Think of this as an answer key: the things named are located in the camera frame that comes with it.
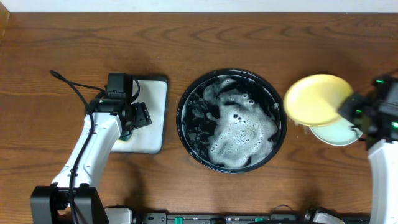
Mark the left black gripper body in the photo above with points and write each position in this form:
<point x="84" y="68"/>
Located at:
<point x="140" y="115"/>

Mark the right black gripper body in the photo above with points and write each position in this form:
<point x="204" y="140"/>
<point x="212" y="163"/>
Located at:
<point x="357" y="109"/>

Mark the green yellow sponge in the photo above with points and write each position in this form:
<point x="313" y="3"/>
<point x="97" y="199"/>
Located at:
<point x="125" y="136"/>

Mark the mint plate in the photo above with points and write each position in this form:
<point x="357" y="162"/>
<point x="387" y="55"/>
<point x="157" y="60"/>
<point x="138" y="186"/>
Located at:
<point x="339" y="133"/>

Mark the yellow plate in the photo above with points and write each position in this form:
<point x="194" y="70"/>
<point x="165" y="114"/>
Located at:
<point x="314" y="100"/>

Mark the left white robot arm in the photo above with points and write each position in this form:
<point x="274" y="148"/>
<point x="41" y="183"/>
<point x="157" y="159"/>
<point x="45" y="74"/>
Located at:
<point x="72" y="197"/>

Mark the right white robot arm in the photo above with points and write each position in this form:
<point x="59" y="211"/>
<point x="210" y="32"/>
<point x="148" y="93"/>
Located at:
<point x="383" y="161"/>

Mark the white rectangular sponge tray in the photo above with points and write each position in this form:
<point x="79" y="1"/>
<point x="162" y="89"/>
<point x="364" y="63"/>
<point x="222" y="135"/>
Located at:
<point x="152" y="93"/>

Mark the black round tray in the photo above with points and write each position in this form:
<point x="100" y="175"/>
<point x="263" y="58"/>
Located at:
<point x="231" y="120"/>

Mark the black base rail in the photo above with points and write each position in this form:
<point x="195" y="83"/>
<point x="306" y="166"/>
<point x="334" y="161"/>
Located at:
<point x="280" y="214"/>

